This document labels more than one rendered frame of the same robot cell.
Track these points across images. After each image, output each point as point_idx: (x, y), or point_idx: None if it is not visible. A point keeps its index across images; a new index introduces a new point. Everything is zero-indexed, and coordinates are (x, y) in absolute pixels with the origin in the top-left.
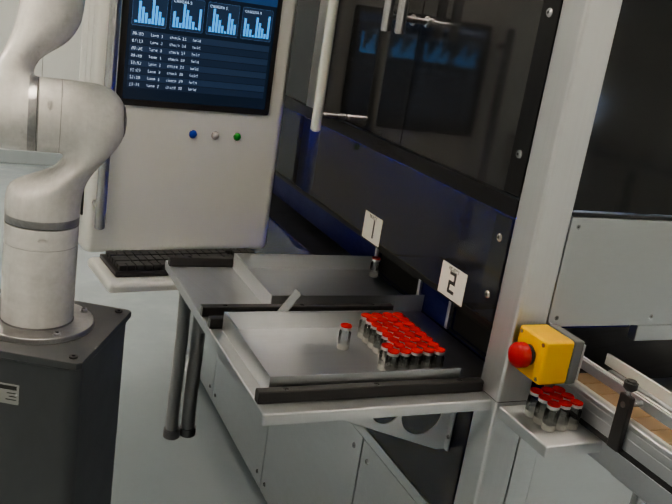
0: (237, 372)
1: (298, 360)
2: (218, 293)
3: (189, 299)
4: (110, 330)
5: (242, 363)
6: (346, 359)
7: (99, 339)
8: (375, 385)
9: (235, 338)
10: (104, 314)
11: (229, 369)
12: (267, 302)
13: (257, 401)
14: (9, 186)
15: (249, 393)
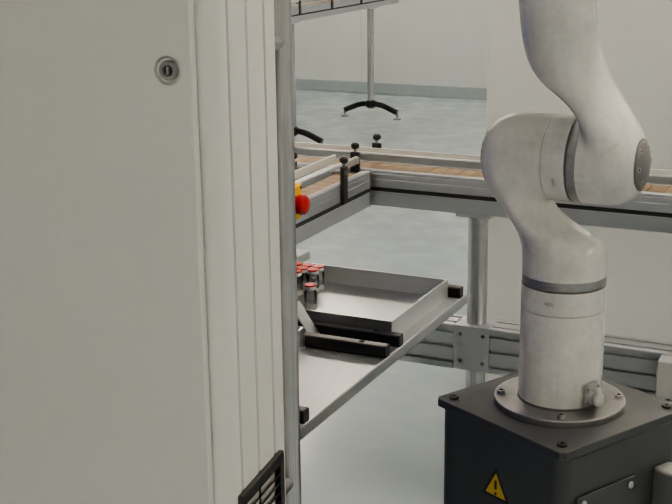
0: (440, 314)
1: (372, 309)
2: (318, 375)
3: (364, 377)
4: (490, 381)
5: (424, 317)
6: (328, 302)
7: (512, 375)
8: None
9: (409, 317)
10: (473, 398)
11: (433, 327)
12: (299, 343)
13: (462, 294)
14: (604, 244)
15: (455, 303)
